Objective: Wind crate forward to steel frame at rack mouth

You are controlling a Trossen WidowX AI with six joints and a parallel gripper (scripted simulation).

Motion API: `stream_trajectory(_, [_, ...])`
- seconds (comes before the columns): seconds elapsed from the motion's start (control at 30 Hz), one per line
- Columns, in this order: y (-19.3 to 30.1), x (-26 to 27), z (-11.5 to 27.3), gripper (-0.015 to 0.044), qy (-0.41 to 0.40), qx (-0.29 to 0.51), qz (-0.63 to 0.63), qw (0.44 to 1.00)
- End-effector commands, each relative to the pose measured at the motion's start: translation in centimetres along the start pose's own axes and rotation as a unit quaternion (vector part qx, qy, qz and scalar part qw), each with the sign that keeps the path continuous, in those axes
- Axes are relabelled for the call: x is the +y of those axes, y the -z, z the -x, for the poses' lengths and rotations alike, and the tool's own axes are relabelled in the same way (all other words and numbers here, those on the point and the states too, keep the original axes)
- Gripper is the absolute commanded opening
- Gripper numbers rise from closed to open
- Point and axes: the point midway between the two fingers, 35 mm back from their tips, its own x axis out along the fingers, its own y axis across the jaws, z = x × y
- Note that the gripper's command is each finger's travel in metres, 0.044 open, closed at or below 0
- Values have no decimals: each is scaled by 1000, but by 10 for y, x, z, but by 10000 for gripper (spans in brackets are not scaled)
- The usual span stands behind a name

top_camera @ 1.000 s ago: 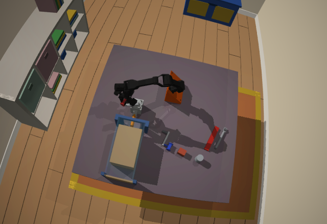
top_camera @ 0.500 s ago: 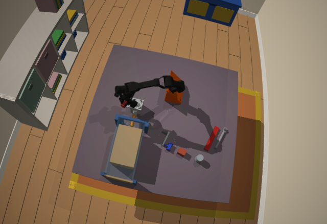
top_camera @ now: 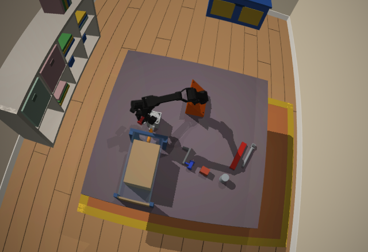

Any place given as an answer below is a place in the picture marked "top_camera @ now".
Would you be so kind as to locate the light grey cylinder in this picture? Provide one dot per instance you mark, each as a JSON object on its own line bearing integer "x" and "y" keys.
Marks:
{"x": 224, "y": 178}

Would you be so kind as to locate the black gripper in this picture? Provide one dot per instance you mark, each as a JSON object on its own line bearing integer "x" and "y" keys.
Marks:
{"x": 145, "y": 113}

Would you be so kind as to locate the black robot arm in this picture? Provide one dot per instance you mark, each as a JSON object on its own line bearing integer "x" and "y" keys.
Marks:
{"x": 149, "y": 102}

